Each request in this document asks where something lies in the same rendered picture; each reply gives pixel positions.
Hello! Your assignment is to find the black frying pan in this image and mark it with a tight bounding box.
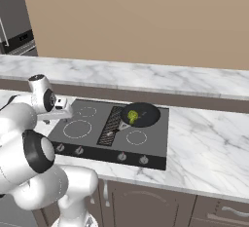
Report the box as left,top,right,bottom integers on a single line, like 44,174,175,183
118,101,161,132

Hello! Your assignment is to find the dark grey wall oven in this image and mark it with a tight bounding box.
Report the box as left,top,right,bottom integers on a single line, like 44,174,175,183
0,0,39,57

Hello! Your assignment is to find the brown narrow cupboard door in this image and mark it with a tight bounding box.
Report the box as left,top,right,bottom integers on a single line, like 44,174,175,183
85,177,109,227

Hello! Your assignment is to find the silver drawer handle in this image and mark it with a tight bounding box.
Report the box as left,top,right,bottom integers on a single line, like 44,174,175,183
221,206,249,218

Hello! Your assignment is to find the brown drawer front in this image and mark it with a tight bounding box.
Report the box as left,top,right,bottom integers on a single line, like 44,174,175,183
192,194,249,220
188,216,249,227

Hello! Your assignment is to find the green broccoli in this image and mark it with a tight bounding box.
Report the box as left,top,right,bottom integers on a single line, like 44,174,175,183
126,109,140,125

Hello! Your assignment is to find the black and grey hob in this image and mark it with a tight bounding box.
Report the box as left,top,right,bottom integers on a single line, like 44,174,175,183
47,98,170,171

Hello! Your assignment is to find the brown arched cupboard door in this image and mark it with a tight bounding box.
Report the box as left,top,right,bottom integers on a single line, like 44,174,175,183
106,179,197,227

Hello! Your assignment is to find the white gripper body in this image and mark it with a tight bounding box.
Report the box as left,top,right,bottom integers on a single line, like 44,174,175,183
36,103,75,122

